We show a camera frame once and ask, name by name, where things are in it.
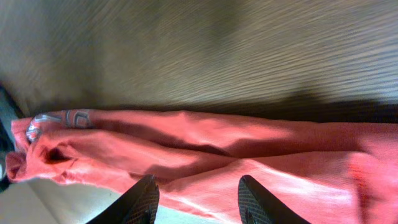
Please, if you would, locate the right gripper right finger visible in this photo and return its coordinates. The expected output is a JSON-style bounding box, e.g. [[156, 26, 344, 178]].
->
[[238, 175, 309, 224]]

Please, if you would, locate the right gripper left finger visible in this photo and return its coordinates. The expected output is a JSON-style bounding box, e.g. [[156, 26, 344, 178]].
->
[[87, 175, 160, 224]]

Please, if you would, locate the red printed t-shirt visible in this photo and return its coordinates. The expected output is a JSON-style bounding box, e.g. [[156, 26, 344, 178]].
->
[[6, 110, 397, 223]]

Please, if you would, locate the grey folded garment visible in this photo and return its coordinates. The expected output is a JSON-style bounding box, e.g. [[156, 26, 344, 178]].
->
[[1, 87, 18, 143]]

